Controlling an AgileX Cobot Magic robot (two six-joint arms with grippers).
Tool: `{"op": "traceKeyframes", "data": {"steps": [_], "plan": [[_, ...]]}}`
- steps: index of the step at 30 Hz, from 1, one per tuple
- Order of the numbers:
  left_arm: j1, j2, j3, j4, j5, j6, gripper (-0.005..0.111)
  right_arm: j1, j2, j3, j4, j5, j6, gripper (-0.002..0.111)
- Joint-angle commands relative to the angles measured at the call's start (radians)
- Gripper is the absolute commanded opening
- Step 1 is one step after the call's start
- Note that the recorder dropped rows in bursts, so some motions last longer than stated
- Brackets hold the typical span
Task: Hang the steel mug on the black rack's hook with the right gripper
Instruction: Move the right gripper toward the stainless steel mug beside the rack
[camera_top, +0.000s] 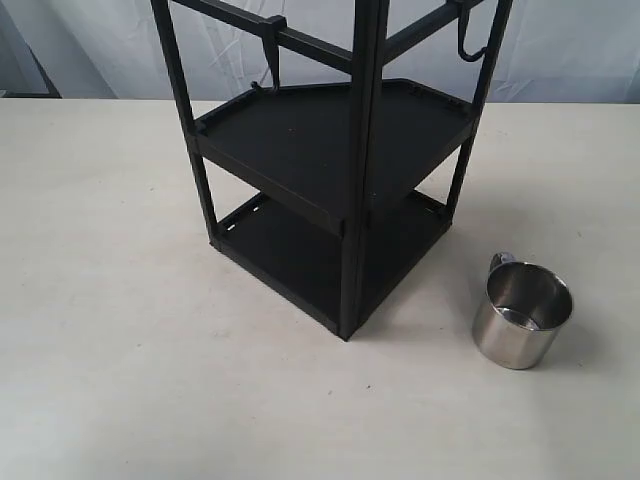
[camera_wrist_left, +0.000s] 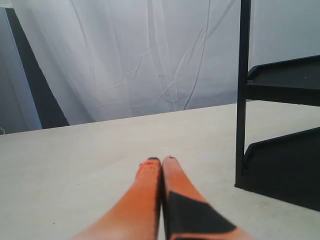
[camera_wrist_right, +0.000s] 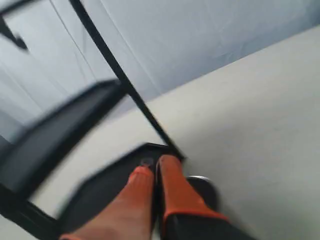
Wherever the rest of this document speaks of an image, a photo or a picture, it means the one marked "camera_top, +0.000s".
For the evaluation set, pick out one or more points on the stainless steel cup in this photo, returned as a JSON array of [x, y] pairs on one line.
[[523, 308]]

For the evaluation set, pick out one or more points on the dark framed panel background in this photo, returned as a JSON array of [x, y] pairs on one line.
[[22, 75]]

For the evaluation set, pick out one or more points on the black metal hook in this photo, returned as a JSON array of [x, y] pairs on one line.
[[463, 8], [268, 29]]

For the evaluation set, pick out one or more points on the black metal shelf rack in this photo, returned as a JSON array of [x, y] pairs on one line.
[[330, 193]]

